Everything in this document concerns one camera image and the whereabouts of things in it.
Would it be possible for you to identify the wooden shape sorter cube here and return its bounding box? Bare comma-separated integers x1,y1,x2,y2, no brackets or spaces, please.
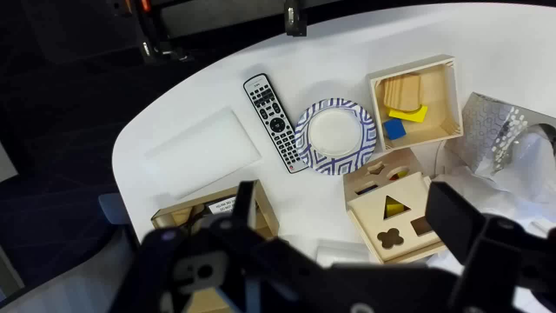
342,145,448,265

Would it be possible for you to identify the tan wooden block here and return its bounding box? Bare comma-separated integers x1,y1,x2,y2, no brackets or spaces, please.
380,72,424,112

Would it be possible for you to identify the open wooden tray box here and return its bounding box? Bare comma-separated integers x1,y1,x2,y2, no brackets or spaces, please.
368,53,466,154

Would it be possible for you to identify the blue white patterned paper bowl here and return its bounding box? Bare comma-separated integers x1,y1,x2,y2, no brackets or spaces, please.
294,95,380,177

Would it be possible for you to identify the white labelled adapter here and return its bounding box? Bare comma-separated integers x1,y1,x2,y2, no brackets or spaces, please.
207,194,240,215

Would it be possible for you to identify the black remote control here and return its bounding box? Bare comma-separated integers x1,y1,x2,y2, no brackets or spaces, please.
241,71,309,175

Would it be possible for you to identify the yellow wooden block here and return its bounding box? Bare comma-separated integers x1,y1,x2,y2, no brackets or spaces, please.
386,102,431,125

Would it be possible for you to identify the white flat sheet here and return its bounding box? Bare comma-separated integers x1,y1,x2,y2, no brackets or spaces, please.
141,105,262,194

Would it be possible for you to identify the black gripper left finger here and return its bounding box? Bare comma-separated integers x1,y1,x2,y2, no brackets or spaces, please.
113,178,327,313

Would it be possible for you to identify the open cardboard box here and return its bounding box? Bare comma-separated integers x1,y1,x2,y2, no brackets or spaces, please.
149,182,281,243

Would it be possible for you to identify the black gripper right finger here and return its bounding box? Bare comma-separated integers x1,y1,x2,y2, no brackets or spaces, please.
426,180,556,313

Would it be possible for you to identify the yellow triangle block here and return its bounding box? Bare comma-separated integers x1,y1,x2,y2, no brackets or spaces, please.
382,194,412,220

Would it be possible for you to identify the blue wooden block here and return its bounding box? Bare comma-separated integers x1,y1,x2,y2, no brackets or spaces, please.
382,118,408,140

